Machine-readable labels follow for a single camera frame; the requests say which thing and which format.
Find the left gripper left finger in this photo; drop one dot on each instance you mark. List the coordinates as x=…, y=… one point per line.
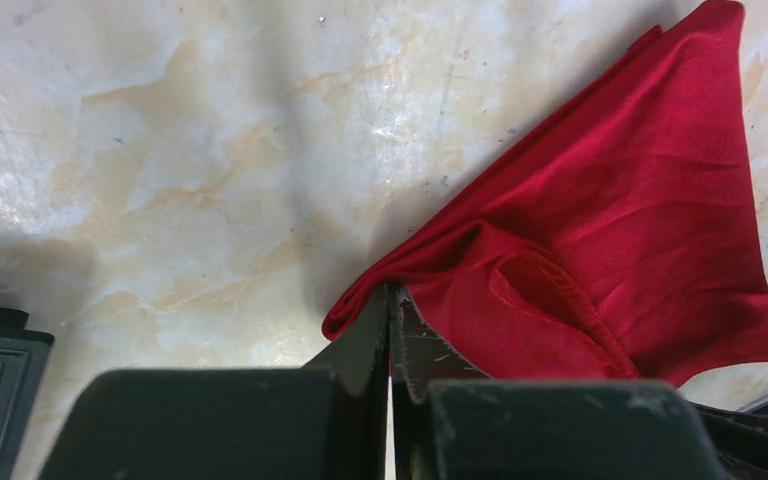
x=324, y=420

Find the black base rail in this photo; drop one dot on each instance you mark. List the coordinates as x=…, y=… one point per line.
x=740, y=438

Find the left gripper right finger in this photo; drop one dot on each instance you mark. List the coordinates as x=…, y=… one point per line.
x=453, y=421

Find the red cloth napkin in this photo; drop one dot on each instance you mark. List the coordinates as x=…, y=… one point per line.
x=618, y=239

